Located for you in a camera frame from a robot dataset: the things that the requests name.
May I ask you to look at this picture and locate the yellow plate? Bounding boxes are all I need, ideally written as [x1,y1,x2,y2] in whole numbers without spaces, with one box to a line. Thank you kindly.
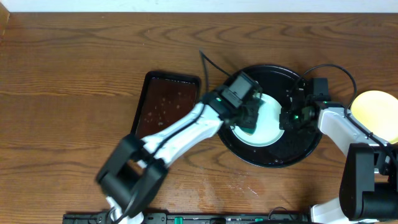
[351,90,397,144]

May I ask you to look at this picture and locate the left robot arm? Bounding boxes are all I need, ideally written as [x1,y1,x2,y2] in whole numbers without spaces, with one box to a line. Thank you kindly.
[96,90,262,223]

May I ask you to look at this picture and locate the round black serving tray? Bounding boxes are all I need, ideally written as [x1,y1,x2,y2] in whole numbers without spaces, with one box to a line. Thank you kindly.
[218,65,322,168]

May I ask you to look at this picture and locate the rectangular black sponge tray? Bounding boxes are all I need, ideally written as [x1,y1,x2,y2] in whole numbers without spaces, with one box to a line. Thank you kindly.
[131,70,201,139]

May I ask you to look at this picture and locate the light blue plate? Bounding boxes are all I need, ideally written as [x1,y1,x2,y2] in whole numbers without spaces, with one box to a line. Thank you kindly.
[232,93,284,147]

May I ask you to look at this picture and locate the green yellow sponge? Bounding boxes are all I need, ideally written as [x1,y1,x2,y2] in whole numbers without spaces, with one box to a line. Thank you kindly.
[237,121,256,135]

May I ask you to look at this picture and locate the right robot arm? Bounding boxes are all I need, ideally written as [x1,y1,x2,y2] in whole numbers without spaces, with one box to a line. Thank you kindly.
[279,78,397,223]

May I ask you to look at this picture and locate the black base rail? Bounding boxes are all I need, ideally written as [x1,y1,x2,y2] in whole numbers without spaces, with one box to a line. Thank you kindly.
[62,207,312,224]

